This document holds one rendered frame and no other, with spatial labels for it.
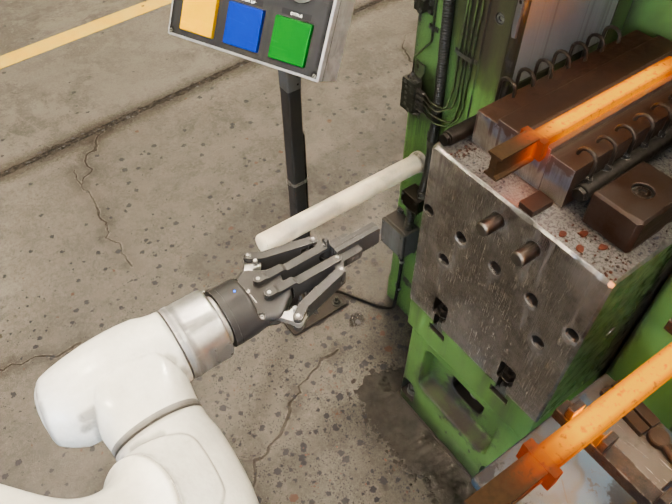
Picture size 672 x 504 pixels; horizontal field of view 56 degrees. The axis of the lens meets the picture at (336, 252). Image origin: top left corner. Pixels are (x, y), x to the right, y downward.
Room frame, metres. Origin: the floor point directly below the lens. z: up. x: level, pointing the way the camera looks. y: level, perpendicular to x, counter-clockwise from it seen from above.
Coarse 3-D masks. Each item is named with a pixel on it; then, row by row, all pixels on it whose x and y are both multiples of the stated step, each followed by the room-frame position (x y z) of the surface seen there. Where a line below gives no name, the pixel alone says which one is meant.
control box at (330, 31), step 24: (240, 0) 1.08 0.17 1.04; (264, 0) 1.06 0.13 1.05; (288, 0) 1.04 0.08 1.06; (312, 0) 1.03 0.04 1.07; (336, 0) 1.01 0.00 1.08; (216, 24) 1.08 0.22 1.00; (264, 24) 1.04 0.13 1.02; (336, 24) 1.01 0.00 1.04; (216, 48) 1.06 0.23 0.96; (240, 48) 1.04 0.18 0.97; (264, 48) 1.02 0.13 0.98; (312, 48) 0.98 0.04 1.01; (336, 48) 1.01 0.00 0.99; (288, 72) 0.98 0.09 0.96; (312, 72) 0.96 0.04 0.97; (336, 72) 1.01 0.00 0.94
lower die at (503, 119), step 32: (640, 32) 1.08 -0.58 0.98; (576, 64) 0.97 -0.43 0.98; (608, 64) 0.96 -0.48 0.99; (640, 64) 0.96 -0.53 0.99; (544, 96) 0.87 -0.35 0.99; (576, 96) 0.87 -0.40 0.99; (640, 96) 0.85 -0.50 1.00; (480, 128) 0.83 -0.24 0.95; (512, 128) 0.78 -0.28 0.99; (608, 128) 0.78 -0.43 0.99; (640, 128) 0.78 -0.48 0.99; (544, 160) 0.72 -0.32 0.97; (576, 160) 0.70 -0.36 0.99; (608, 160) 0.73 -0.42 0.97; (544, 192) 0.71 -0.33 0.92
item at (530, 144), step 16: (656, 64) 0.93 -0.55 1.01; (624, 80) 0.88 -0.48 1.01; (640, 80) 0.88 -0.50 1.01; (656, 80) 0.89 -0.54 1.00; (608, 96) 0.84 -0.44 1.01; (624, 96) 0.84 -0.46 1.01; (576, 112) 0.80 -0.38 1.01; (592, 112) 0.80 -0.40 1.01; (528, 128) 0.75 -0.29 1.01; (544, 128) 0.76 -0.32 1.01; (560, 128) 0.76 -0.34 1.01; (576, 128) 0.78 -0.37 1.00; (512, 144) 0.71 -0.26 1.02; (528, 144) 0.71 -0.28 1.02; (544, 144) 0.72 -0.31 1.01; (496, 160) 0.68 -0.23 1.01; (512, 160) 0.70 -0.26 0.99; (528, 160) 0.72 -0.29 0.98; (496, 176) 0.68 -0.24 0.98
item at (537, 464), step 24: (648, 360) 0.37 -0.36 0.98; (624, 384) 0.34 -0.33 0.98; (648, 384) 0.34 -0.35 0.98; (600, 408) 0.31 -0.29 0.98; (624, 408) 0.31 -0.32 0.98; (576, 432) 0.28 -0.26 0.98; (600, 432) 0.29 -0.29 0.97; (528, 456) 0.26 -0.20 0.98; (552, 456) 0.26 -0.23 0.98; (504, 480) 0.23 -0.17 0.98; (528, 480) 0.23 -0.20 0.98; (552, 480) 0.23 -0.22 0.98
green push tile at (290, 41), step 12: (276, 24) 1.02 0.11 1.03; (288, 24) 1.01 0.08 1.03; (300, 24) 1.01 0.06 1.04; (312, 24) 1.01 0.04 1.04; (276, 36) 1.01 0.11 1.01; (288, 36) 1.00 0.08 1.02; (300, 36) 1.00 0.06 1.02; (276, 48) 1.00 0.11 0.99; (288, 48) 0.99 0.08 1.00; (300, 48) 0.98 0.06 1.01; (288, 60) 0.98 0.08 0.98; (300, 60) 0.97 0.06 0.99
